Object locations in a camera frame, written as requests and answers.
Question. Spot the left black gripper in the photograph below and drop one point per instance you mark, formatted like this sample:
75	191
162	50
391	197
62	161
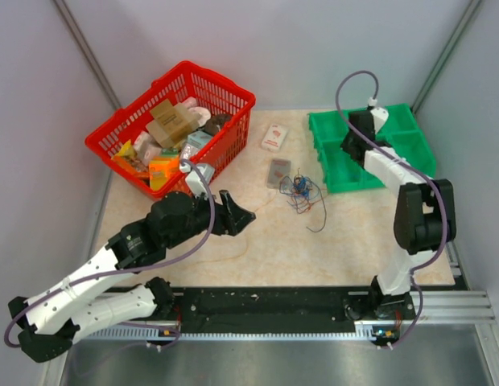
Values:
230	219

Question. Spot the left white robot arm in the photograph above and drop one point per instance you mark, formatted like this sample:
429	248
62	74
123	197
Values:
52	322

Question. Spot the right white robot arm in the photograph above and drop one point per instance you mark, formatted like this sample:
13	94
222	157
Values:
424	219

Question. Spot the clear plastic card case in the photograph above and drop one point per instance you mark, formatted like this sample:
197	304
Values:
278	170

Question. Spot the red plastic basket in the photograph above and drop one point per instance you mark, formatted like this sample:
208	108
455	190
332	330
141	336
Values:
212	90

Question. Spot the orange snack box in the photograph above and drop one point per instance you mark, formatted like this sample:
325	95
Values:
160	170

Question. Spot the teal small box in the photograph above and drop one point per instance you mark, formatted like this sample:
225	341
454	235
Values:
199	139

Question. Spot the white red card box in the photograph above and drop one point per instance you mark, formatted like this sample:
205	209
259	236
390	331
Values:
274	138

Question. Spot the dark brown round item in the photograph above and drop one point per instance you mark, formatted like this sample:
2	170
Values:
216	123

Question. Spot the pink wrapped pack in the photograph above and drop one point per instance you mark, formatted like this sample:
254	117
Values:
146	147

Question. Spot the brown cardboard box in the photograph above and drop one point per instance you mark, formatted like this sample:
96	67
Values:
171	124

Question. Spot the yellow snack packet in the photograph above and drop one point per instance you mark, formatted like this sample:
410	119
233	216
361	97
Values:
127	159

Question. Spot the green compartment tray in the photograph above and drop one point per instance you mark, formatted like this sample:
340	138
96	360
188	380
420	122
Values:
341	174

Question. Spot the white pink pouch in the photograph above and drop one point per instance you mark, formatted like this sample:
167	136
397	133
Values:
202	114

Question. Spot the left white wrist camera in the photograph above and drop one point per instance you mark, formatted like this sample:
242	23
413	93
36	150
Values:
197	179

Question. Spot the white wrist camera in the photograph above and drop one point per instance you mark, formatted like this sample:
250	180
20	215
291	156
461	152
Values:
197	179
380	116

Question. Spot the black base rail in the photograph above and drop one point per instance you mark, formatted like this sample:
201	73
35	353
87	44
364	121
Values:
281	310

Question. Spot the white slotted cable duct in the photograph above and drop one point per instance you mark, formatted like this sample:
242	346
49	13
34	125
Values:
133	333

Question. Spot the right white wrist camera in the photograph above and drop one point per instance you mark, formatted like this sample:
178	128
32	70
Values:
380	116

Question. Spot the aluminium frame rail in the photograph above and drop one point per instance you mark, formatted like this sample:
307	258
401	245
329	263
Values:
455	304

